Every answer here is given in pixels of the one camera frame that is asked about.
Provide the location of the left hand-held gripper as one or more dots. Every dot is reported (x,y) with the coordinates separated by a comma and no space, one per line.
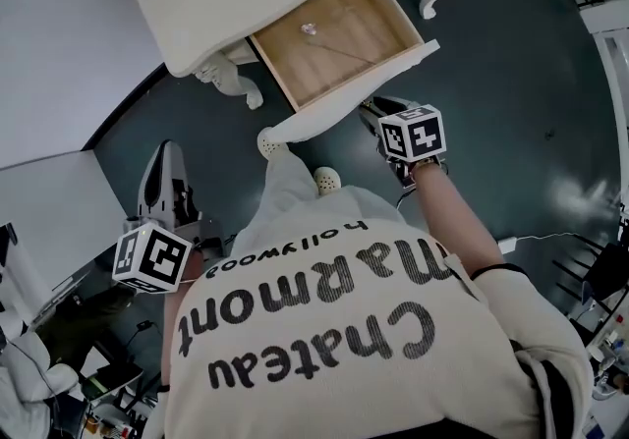
(152,257)

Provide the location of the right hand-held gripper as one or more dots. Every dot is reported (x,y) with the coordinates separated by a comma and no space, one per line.
(417,132)

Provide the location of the large white wooden drawer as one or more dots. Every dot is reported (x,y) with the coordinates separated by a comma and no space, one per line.
(334,59)

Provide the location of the person's right forearm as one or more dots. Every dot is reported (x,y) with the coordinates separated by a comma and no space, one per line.
(452,221)

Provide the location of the person's left forearm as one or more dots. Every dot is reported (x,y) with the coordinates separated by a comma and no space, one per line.
(194,264)

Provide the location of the person's right cream shoe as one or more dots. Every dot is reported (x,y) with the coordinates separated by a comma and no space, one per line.
(326,180)

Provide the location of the person's cream shoe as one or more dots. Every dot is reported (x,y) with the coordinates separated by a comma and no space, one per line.
(271,142)
(326,180)

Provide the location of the grey desk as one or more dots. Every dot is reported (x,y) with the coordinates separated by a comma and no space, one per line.
(59,191)

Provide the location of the small pink crystal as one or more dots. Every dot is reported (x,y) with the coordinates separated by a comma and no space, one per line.
(309,28)

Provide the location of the person's left cream shoe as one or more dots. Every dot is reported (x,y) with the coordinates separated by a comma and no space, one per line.
(271,142)

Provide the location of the person's cream trousers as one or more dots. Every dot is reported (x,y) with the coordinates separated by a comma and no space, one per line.
(290,191)

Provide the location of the black power adapter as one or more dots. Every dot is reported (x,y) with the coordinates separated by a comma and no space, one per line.
(144,326)

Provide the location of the black office chair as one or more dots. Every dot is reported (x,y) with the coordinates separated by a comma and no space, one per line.
(113,378)

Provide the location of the white storage shelf rack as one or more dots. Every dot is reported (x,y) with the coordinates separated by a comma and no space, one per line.
(609,49)

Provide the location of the cream printed sweater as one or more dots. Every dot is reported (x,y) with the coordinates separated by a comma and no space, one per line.
(344,378)

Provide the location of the black folding chair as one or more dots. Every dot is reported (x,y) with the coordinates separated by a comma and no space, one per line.
(607,270)

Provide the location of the cluttered white workbench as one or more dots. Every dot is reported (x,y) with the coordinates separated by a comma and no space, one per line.
(604,353)

